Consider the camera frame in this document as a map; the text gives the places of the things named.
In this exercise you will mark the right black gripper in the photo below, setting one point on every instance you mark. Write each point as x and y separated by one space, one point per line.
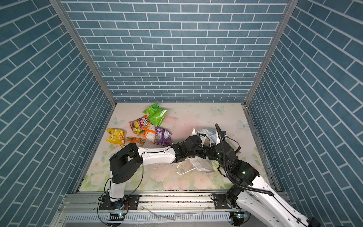
216 145

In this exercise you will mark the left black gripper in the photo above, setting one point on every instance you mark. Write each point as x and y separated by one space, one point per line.
204 153

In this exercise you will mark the colourful paper gift bag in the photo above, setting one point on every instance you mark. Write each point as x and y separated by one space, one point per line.
210 139

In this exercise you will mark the purple snack packet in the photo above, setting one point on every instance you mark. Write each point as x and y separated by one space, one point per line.
163 137

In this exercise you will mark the green Lay's chips bag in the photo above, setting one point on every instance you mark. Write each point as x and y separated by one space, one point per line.
155 114

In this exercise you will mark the Fox's fruits candy bag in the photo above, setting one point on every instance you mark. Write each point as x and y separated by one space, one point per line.
148 132
138 124

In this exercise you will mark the yellow snack packet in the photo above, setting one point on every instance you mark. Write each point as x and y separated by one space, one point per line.
117 136

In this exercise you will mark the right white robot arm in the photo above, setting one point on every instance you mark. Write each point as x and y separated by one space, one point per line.
252 193

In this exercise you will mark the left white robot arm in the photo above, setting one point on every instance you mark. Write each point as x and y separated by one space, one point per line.
125 163

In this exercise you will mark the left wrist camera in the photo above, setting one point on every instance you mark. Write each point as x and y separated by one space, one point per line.
194 142

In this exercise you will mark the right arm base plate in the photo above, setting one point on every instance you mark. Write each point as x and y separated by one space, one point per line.
224 201

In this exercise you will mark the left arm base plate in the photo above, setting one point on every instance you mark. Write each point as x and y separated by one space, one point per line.
130 203

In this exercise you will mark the aluminium front rail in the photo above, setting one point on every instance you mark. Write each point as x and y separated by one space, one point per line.
154 208

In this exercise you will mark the right corner metal post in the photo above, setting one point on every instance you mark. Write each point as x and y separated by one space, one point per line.
271 49

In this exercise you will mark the corner metal post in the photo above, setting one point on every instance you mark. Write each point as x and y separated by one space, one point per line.
271 49
67 22

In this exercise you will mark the left corner metal post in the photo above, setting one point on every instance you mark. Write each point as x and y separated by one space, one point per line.
67 22

